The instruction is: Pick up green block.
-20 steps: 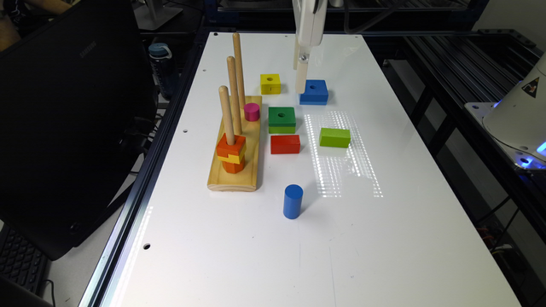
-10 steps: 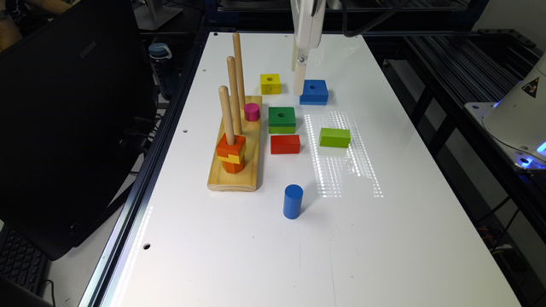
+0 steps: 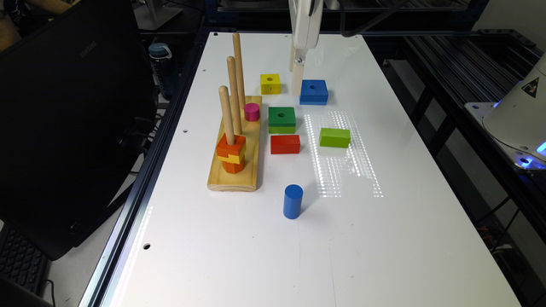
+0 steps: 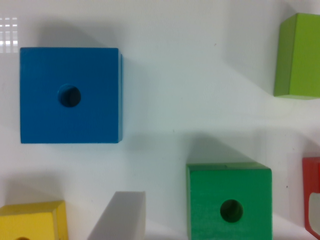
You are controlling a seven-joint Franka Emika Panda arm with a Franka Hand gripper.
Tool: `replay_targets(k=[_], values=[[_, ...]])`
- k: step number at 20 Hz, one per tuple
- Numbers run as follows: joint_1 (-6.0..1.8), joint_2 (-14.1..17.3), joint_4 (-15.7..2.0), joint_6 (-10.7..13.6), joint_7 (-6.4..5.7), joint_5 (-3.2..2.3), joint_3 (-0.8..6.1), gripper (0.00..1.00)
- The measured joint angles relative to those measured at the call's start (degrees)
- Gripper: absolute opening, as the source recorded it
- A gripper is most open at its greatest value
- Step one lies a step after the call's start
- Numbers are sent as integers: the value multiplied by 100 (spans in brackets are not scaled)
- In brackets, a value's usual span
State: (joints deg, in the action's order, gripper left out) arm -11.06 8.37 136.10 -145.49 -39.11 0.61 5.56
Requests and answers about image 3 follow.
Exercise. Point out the dark water bottle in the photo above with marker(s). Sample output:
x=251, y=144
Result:
x=164, y=68

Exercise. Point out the light green rectangular block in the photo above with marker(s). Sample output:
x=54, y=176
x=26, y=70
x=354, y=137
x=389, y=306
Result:
x=336, y=138

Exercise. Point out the yellow block on peg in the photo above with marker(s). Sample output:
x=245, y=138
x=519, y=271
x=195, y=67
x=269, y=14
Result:
x=232, y=158

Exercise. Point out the red rectangular block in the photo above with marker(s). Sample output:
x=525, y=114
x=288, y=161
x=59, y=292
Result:
x=286, y=144

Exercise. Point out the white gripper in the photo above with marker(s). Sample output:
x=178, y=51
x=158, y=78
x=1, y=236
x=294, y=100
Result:
x=306, y=18

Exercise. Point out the monitor stand base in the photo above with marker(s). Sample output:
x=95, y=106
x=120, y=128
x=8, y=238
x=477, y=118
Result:
x=153, y=14

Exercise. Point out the blue square block with hole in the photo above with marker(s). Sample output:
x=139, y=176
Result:
x=313, y=92

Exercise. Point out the magenta cylinder block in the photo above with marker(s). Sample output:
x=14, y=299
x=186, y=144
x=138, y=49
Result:
x=252, y=112

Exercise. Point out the wooden peg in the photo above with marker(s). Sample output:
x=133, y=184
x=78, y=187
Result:
x=239, y=69
x=227, y=117
x=234, y=99

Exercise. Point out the blue cylinder block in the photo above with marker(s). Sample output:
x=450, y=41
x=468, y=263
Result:
x=293, y=196

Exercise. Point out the rear wooden peg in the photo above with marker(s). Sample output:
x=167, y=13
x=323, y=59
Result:
x=239, y=69

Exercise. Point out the front wooden peg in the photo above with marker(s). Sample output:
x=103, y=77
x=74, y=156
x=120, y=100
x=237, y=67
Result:
x=227, y=117

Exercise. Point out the orange square block top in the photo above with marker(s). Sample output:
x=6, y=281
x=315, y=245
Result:
x=235, y=148

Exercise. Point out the black keyboard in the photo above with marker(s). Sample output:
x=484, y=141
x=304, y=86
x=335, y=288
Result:
x=21, y=261

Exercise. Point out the orange hexagon block bottom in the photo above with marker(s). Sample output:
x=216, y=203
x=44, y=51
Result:
x=233, y=167

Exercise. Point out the black Samsung monitor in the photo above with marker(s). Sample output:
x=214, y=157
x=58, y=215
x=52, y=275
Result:
x=78, y=100

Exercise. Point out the wooden peg board base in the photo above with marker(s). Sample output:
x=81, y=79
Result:
x=245, y=180

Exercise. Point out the yellow square block with hole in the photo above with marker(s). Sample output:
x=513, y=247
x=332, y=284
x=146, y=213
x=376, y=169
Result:
x=270, y=84

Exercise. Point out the middle wooden peg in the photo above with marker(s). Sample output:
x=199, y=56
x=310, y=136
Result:
x=234, y=99

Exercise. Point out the dark green square block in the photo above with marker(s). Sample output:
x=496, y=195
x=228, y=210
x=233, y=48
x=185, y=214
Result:
x=281, y=120

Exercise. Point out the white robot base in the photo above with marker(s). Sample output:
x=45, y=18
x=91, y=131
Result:
x=516, y=123

